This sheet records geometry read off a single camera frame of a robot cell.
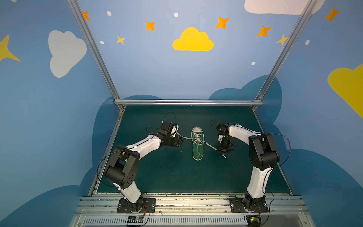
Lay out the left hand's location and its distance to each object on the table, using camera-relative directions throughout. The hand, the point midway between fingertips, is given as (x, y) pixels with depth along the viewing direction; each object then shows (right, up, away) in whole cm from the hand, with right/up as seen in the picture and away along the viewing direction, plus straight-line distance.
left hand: (179, 140), depth 92 cm
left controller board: (-23, -39, -20) cm, 49 cm away
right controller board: (+40, -40, -19) cm, 60 cm away
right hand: (+30, -8, +2) cm, 31 cm away
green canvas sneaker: (+12, -7, 0) cm, 14 cm away
